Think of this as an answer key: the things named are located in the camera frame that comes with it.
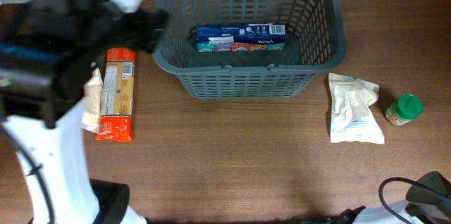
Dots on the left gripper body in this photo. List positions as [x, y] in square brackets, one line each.
[118, 28]

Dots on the orange spaghetti package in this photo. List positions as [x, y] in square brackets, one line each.
[115, 122]

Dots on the blue tea box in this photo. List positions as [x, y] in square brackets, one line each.
[252, 37]

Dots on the grey plastic basket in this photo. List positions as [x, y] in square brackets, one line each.
[315, 44]

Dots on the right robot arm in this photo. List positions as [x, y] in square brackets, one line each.
[426, 201]

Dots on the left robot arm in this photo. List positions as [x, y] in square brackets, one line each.
[41, 118]

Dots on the beige powder bag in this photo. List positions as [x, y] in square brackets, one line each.
[92, 99]

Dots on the beige food pouch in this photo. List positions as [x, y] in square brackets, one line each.
[351, 117]

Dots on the green lid spice jar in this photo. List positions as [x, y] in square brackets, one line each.
[405, 109]

